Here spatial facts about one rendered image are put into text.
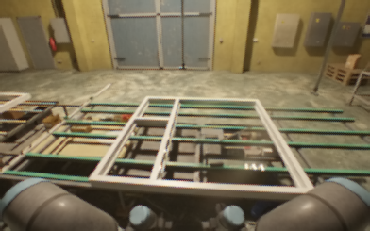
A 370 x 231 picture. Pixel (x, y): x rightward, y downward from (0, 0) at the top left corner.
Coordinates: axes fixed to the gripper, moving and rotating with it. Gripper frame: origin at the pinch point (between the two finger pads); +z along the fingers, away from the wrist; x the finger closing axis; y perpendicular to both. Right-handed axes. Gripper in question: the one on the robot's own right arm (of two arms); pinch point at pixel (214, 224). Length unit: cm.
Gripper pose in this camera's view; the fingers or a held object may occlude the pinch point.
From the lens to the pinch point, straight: 131.8
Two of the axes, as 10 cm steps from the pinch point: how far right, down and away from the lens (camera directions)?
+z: -1.6, 6.2, 7.7
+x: 9.8, 0.2, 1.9
